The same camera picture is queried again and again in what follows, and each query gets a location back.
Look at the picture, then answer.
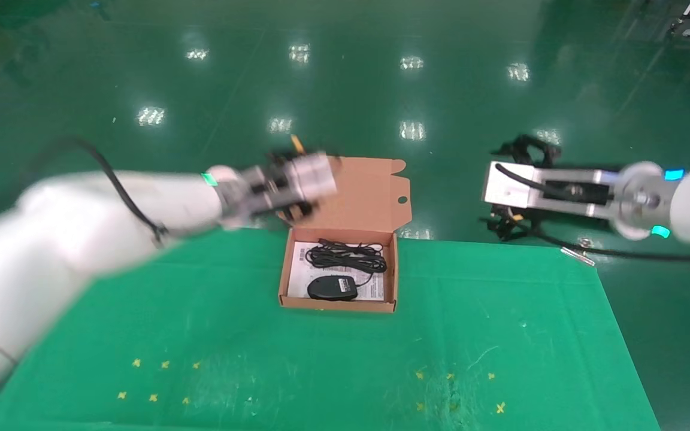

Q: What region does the black wired computer mouse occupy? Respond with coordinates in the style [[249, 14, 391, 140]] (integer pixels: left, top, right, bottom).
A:
[[307, 272, 376, 302]]

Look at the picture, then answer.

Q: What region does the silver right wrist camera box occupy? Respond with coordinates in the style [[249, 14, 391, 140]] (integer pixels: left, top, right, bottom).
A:
[[482, 160, 621, 219]]

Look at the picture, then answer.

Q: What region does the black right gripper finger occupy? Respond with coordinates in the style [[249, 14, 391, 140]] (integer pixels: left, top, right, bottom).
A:
[[480, 205, 541, 242], [491, 135, 562, 166]]

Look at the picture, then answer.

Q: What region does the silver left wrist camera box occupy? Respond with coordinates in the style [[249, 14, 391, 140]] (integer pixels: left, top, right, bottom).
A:
[[285, 153, 340, 204]]

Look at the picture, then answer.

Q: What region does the orange cardboard box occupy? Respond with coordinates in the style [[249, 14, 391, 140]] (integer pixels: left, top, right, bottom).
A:
[[277, 154, 411, 313]]

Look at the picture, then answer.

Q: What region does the white printed leaflet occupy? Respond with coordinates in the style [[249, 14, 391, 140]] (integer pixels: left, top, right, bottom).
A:
[[288, 241, 385, 300]]

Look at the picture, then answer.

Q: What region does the black data cable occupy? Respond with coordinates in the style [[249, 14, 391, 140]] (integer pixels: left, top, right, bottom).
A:
[[304, 238, 389, 275]]

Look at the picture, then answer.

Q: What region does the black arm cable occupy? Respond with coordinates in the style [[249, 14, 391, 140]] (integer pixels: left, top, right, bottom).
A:
[[494, 163, 690, 264], [34, 136, 171, 247]]

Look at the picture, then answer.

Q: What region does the metal binder clip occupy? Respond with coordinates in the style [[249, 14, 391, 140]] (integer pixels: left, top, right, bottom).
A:
[[561, 238, 597, 266]]

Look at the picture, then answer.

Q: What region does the green table mat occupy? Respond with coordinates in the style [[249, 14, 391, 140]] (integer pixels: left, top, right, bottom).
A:
[[0, 227, 660, 431]]

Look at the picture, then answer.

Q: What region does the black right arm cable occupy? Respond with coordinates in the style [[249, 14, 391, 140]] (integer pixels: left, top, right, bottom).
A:
[[494, 163, 690, 264]]

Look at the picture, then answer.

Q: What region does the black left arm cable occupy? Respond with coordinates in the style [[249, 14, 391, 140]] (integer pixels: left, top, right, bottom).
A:
[[34, 136, 171, 247]]

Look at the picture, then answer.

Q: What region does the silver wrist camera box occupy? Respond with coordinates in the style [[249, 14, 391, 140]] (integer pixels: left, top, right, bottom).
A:
[[285, 153, 340, 204], [482, 160, 621, 219]]

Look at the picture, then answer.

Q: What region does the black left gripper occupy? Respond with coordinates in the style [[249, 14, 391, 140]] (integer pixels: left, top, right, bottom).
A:
[[261, 153, 316, 227]]

